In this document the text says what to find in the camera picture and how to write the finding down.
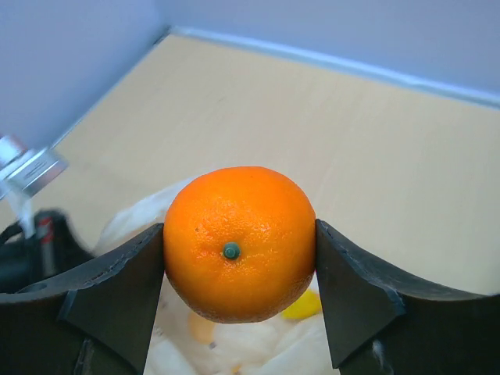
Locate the yellow fruit in bag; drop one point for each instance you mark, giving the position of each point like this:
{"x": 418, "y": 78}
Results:
{"x": 307, "y": 305}

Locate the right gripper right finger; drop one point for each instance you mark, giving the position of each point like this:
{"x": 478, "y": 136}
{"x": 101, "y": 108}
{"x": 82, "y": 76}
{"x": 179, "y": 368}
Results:
{"x": 381, "y": 319}

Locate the orange printed plastic bag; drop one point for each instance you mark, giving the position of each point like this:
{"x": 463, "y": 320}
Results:
{"x": 184, "y": 342}

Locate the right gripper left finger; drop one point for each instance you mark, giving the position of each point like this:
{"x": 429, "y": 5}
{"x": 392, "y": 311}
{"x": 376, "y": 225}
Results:
{"x": 96, "y": 318}

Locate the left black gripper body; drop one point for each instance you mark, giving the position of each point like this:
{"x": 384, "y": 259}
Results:
{"x": 52, "y": 250}

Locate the orange mandarin fruit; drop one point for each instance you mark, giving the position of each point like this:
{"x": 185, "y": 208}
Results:
{"x": 239, "y": 244}

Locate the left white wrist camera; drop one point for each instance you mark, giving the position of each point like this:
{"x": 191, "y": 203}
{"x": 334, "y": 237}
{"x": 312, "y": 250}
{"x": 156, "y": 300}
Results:
{"x": 25, "y": 172}

